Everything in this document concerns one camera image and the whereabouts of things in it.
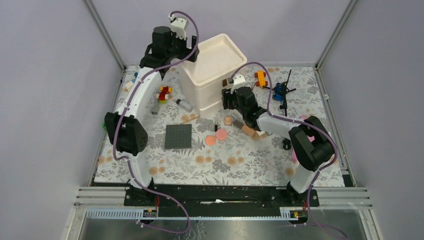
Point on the clear black mascara tube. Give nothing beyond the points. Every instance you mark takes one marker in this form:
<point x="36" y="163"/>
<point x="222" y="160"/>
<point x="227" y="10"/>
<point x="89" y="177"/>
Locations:
<point x="215" y="123"/>

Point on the grey brick pillar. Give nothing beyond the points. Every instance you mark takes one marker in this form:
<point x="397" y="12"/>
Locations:
<point x="155" y="108"/>

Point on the beige makeup sponge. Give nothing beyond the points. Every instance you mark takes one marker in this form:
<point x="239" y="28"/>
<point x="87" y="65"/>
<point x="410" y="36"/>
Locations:
<point x="228" y="120"/>

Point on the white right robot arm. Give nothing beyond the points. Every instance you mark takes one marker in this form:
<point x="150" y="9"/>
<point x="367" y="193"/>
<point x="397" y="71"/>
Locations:
<point x="312" y="156"/>

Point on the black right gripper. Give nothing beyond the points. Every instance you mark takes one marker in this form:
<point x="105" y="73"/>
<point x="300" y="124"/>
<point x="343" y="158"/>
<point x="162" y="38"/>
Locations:
<point x="228" y="95"/>

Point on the pink plastic scoop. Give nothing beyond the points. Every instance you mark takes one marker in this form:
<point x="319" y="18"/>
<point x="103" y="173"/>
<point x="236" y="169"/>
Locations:
<point x="294" y="157"/>

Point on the red green white brick toy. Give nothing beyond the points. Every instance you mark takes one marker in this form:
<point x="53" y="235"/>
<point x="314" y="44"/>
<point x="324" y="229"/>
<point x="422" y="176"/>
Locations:
<point x="164" y="94"/>

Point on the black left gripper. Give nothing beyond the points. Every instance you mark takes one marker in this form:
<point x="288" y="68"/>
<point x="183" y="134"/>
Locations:
<point x="182" y="41"/>

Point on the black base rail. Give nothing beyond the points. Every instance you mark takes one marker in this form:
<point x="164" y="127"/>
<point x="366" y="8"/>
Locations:
<point x="206" y="201"/>

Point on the orange white cream tube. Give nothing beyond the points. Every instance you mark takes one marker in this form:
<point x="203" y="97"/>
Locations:
<point x="263" y="135"/>

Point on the blue white stacked bricks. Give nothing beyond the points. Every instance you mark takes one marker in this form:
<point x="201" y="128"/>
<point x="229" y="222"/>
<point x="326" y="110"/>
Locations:
<point x="129" y="85"/>

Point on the yellow red toy brick car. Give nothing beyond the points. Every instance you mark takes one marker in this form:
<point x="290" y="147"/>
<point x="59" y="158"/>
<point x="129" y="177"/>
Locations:
<point x="260" y="78"/>

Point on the blue toy brick car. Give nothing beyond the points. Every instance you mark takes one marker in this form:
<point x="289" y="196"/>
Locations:
<point x="278" y="92"/>

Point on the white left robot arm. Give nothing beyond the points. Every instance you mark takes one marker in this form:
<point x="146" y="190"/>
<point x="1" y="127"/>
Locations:
<point x="125" y="131"/>

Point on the gold thin makeup pencil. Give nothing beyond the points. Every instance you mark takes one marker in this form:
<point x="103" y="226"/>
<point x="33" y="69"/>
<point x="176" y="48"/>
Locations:
<point x="189" y="120"/>

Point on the beige foundation bottle grey cap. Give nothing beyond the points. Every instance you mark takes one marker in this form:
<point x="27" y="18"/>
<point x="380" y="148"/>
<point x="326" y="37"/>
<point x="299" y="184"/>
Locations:
<point x="244" y="128"/>

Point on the pink round makeup puff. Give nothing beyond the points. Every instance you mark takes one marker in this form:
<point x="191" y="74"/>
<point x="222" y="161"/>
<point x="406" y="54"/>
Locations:
<point x="221" y="134"/>

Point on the orange round makeup puff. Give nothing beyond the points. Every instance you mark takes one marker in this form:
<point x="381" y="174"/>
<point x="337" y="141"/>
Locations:
<point x="210" y="140"/>

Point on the dark grey brick baseplate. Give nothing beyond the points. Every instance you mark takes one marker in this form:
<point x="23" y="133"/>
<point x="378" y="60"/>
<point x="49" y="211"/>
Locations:
<point x="178" y="136"/>

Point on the white drawer organizer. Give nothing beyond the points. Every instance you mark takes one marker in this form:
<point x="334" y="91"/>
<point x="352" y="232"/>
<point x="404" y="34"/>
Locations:
<point x="202" y="81"/>

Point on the clear bottle black cap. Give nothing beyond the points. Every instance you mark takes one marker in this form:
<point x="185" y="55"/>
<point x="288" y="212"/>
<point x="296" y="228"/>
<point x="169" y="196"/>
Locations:
<point x="185" y="105"/>

